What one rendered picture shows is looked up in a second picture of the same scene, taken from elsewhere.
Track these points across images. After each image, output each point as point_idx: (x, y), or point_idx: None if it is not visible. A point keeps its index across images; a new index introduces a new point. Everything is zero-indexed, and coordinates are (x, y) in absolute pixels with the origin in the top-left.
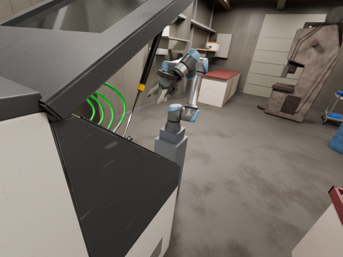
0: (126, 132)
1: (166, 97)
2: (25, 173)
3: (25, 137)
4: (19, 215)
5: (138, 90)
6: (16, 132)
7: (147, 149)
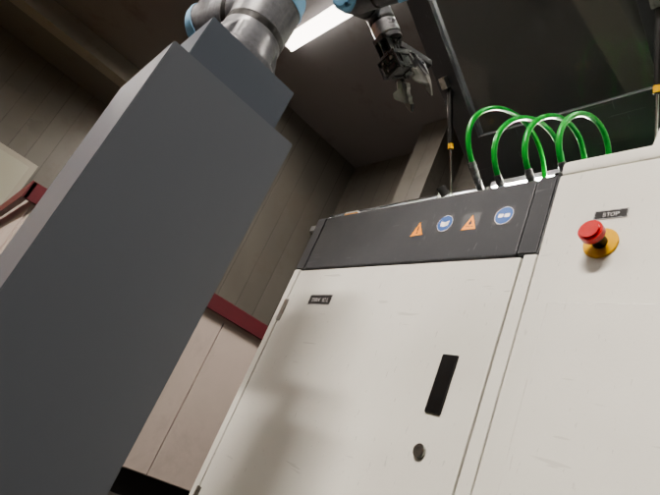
0: (450, 187)
1: (398, 92)
2: None
3: None
4: None
5: (452, 149)
6: None
7: (421, 197)
